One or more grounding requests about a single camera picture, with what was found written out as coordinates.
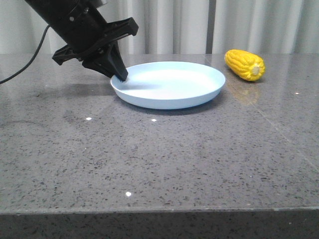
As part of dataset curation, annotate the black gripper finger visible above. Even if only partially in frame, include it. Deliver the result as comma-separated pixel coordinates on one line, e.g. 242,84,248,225
82,42,128,82

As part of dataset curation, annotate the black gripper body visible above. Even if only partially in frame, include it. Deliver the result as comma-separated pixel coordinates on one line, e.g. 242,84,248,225
52,6,139,65

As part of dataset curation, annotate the light blue round plate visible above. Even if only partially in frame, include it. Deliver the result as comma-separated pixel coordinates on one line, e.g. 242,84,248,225
111,61,226,110

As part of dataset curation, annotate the yellow corn cob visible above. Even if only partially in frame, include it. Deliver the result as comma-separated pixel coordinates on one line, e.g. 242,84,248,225
224,49,266,82

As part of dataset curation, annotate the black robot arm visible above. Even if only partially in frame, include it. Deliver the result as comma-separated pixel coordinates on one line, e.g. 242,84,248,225
27,0,139,81

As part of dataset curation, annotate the white pleated curtain left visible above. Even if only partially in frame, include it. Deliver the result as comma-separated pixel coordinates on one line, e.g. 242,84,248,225
0,0,216,55

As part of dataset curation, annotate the white pleated curtain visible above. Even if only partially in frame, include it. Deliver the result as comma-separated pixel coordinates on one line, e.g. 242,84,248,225
0,0,216,55
212,0,319,54

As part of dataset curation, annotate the white pleated curtain right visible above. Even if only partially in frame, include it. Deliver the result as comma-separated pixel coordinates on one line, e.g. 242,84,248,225
212,0,319,54

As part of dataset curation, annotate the black cable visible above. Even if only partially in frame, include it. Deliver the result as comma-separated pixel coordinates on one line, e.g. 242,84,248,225
0,24,50,84

